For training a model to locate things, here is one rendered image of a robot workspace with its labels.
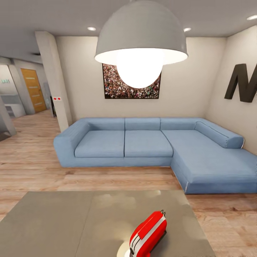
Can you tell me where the radio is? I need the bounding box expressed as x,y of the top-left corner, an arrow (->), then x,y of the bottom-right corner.
129,211 -> 167,257

